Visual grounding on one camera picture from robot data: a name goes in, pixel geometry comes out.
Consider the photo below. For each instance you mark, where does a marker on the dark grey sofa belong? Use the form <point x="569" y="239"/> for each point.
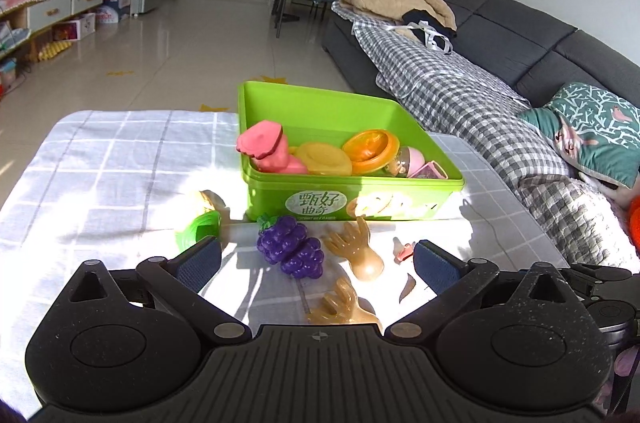
<point x="532" y="52"/>

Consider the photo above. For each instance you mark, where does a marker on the green toy vegetable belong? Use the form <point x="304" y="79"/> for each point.
<point x="205" y="225"/>

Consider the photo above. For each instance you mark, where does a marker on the grey checked table cloth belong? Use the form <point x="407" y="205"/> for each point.
<point x="118" y="186"/>

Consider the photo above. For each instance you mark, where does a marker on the plaid sofa blanket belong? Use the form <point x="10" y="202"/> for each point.
<point x="447" y="94"/>

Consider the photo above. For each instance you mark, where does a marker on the teal patterned cushion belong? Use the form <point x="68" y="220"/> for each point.
<point x="593" y="130"/>

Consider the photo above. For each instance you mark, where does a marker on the pink toy mushroom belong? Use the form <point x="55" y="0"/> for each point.
<point x="267" y="147"/>

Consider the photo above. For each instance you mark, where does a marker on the red brown toy figure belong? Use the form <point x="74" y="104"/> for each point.
<point x="402" y="251"/>

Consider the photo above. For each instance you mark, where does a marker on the purple toy grapes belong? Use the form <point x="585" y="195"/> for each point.
<point x="284" y="242"/>

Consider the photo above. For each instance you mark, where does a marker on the green plastic storage box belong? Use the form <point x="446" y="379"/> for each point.
<point x="315" y="115"/>

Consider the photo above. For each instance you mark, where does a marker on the pink toy milk carton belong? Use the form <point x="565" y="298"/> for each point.
<point x="430" y="170"/>

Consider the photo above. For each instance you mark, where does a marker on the black white clothing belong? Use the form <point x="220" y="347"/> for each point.
<point x="427" y="30"/>

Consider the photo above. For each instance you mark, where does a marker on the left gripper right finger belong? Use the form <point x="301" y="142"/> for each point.
<point x="459" y="286"/>

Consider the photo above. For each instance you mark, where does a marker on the tan toy hand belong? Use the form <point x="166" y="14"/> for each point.
<point x="341" y="307"/>
<point x="353" y="244"/>

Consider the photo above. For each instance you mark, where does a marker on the orange toy fruit slice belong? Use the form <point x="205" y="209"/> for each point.
<point x="370" y="151"/>

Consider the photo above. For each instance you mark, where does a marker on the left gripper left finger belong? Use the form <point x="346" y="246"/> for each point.
<point x="176" y="284"/>

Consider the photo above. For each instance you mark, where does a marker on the wooden white drawer cabinet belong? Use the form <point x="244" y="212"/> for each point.
<point x="24" y="21"/>

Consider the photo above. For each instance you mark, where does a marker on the yellow toy cup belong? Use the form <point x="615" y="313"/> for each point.
<point x="324" y="159"/>

